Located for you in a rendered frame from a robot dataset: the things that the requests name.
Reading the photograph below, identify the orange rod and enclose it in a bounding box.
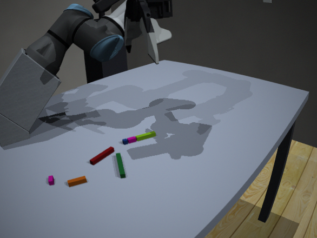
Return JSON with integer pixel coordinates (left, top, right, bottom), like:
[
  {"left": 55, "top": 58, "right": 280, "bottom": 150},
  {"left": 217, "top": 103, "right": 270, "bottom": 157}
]
[{"left": 67, "top": 176, "right": 87, "bottom": 187}]

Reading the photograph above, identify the magenta rod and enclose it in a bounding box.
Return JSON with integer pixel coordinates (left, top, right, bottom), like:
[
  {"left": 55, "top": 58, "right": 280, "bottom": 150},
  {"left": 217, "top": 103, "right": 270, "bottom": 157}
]
[
  {"left": 48, "top": 175, "right": 54, "bottom": 185},
  {"left": 127, "top": 136, "right": 136, "bottom": 143}
]

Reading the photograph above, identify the dark red rod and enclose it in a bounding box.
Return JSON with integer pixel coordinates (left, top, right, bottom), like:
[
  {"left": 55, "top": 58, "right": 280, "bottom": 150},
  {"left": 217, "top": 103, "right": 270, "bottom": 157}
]
[{"left": 90, "top": 147, "right": 114, "bottom": 165}]

